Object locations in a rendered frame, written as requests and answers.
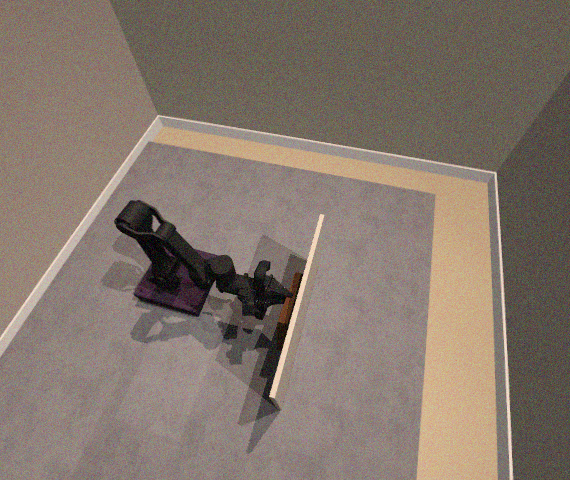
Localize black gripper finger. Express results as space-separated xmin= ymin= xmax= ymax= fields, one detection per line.
xmin=264 ymin=294 xmax=286 ymax=310
xmin=264 ymin=274 xmax=293 ymax=298

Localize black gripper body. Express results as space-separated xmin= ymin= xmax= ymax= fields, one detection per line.
xmin=234 ymin=260 xmax=271 ymax=320

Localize dark brown picture frame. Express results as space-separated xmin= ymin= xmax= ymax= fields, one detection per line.
xmin=277 ymin=272 xmax=303 ymax=351

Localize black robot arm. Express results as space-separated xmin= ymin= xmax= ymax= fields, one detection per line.
xmin=114 ymin=200 xmax=258 ymax=316

